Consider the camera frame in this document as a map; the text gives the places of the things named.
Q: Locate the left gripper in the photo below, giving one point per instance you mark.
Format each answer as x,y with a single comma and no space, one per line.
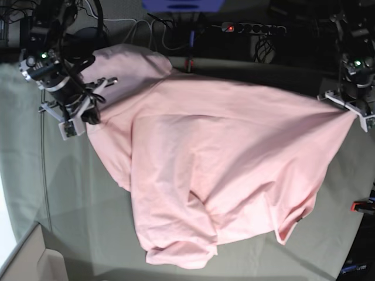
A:
363,105

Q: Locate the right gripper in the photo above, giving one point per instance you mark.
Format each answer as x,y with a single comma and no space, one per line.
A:
64,107

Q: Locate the pink t-shirt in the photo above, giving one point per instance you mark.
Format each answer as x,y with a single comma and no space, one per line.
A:
208,161

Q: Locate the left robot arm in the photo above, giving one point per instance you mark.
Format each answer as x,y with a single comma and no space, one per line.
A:
355,47

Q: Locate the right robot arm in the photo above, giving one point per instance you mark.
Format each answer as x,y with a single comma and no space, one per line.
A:
54,59

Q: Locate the round black stool base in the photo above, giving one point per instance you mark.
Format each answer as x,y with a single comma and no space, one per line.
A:
88,36

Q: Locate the green table cloth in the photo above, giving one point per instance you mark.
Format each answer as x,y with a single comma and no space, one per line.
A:
87,217

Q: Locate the right orange black clamp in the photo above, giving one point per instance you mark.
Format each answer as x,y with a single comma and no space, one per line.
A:
364,206

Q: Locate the orange black clamp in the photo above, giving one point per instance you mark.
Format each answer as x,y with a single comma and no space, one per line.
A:
189,62
364,206

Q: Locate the middle orange black clamp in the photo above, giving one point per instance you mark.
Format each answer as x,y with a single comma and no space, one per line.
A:
189,62

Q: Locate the blue plastic box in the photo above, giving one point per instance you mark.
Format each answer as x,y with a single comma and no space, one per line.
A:
182,5

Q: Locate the black power strip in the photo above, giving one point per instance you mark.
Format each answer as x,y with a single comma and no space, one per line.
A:
254,29

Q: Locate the beige cardboard box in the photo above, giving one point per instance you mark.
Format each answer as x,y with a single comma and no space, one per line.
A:
32,260

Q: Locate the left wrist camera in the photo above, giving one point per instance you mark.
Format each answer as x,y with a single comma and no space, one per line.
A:
367,122

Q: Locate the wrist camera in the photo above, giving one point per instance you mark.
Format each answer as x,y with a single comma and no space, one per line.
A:
71,128
367,122

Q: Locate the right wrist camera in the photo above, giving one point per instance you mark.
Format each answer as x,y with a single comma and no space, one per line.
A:
71,128

